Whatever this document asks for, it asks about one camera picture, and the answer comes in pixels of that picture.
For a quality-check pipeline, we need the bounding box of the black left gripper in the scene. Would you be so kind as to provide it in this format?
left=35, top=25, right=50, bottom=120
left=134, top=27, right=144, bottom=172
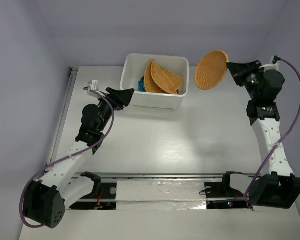
left=97, top=88, right=134, bottom=132

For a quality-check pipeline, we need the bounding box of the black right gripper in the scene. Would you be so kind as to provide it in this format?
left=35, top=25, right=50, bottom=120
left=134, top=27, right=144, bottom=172
left=226, top=60, right=264, bottom=101

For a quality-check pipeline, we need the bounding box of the blue polka dot plate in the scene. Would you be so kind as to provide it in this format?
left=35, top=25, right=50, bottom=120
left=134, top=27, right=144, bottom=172
left=138, top=77, right=146, bottom=92

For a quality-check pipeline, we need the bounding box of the round orange woven plate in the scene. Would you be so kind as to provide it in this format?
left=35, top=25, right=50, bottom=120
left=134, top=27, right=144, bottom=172
left=194, top=50, right=229, bottom=91

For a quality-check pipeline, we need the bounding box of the orange leaf-shaped woven tray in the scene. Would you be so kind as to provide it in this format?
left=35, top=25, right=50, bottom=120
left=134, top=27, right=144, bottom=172
left=144, top=59, right=169, bottom=94

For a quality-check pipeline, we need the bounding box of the orange teardrop woven tray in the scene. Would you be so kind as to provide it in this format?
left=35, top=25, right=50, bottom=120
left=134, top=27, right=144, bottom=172
left=150, top=62, right=184, bottom=95

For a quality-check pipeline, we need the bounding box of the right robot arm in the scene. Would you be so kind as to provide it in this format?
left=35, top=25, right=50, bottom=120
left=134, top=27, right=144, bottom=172
left=227, top=56, right=300, bottom=209

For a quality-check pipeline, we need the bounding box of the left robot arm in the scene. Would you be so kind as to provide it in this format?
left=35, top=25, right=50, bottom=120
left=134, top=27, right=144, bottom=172
left=19, top=87, right=135, bottom=229

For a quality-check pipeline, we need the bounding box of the white plastic bin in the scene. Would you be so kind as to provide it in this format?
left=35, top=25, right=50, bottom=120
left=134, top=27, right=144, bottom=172
left=120, top=53, right=189, bottom=110

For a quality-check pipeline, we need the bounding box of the aluminium left rail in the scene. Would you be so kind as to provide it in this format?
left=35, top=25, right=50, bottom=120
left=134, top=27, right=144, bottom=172
left=45, top=67, right=79, bottom=166

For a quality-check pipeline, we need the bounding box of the aluminium rail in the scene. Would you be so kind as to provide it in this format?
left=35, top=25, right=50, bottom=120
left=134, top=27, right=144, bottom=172
left=45, top=67, right=79, bottom=166
left=41, top=171, right=281, bottom=180

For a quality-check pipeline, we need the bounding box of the aluminium front rail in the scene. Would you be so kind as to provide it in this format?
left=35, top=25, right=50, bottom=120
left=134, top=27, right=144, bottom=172
left=41, top=171, right=281, bottom=180

